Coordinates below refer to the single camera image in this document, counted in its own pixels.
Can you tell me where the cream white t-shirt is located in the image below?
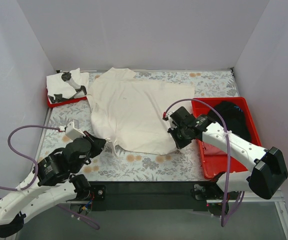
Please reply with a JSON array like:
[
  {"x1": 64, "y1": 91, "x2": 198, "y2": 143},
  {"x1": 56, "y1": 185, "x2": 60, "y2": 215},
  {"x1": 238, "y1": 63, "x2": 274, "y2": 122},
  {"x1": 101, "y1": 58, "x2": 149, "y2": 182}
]
[{"x1": 87, "y1": 67, "x2": 195, "y2": 155}]

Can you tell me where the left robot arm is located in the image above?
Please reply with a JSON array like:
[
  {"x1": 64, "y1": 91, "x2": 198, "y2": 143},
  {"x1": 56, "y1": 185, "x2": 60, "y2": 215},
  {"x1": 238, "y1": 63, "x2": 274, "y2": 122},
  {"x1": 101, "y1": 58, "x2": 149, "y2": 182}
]
[{"x1": 0, "y1": 134, "x2": 106, "y2": 238}]

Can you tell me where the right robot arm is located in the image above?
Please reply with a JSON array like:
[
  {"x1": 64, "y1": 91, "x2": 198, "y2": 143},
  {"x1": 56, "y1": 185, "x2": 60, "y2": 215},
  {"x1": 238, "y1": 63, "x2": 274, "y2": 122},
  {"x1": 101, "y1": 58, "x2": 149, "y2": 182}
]
[{"x1": 162, "y1": 106, "x2": 288, "y2": 200}]

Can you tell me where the floral patterned table mat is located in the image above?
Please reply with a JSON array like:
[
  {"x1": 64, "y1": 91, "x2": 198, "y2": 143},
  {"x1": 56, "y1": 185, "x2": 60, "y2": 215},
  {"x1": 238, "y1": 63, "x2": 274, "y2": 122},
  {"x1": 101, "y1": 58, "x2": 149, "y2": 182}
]
[{"x1": 46, "y1": 70, "x2": 239, "y2": 182}]

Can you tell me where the large red bin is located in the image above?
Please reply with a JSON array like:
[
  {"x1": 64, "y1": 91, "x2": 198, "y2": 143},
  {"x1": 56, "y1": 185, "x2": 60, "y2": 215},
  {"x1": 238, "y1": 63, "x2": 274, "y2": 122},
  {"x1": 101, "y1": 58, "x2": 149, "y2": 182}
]
[{"x1": 196, "y1": 97, "x2": 262, "y2": 179}]

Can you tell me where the black garment in bin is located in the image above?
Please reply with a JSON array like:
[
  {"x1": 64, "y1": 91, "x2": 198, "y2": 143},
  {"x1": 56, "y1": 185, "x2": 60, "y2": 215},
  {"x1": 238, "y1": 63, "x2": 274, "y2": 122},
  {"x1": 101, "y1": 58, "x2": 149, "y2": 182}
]
[{"x1": 210, "y1": 100, "x2": 252, "y2": 142}]

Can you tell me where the small red tray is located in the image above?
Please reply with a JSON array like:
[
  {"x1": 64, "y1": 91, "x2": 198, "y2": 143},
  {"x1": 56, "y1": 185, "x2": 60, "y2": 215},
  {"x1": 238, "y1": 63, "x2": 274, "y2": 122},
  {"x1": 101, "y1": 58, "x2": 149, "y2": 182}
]
[{"x1": 45, "y1": 86, "x2": 88, "y2": 109}]

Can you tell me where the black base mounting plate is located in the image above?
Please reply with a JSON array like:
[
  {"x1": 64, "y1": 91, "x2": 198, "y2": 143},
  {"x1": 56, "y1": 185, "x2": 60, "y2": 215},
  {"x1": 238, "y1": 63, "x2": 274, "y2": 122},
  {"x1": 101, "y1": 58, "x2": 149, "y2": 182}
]
[{"x1": 66, "y1": 180, "x2": 242, "y2": 212}]

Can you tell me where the folded white printed t-shirt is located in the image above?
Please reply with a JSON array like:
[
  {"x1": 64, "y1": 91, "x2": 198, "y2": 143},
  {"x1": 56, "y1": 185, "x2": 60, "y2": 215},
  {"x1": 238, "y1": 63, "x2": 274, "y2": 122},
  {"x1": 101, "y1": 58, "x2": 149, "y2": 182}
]
[{"x1": 46, "y1": 68, "x2": 90, "y2": 105}]

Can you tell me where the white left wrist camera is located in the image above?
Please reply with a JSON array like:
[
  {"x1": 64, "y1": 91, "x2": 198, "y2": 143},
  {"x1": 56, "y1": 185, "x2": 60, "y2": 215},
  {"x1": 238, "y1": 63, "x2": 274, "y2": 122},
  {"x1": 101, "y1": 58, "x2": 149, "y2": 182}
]
[{"x1": 58, "y1": 119, "x2": 85, "y2": 141}]

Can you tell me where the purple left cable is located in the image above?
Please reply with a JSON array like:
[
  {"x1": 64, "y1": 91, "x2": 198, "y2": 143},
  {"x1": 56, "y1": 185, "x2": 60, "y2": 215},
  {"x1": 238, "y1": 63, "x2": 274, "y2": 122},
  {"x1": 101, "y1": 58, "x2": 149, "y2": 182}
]
[{"x1": 0, "y1": 124, "x2": 101, "y2": 230}]

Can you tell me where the aluminium frame rail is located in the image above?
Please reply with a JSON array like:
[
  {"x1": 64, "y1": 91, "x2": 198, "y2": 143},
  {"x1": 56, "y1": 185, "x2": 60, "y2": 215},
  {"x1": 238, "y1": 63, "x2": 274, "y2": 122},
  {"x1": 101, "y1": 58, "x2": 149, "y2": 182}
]
[{"x1": 206, "y1": 190, "x2": 288, "y2": 240}]

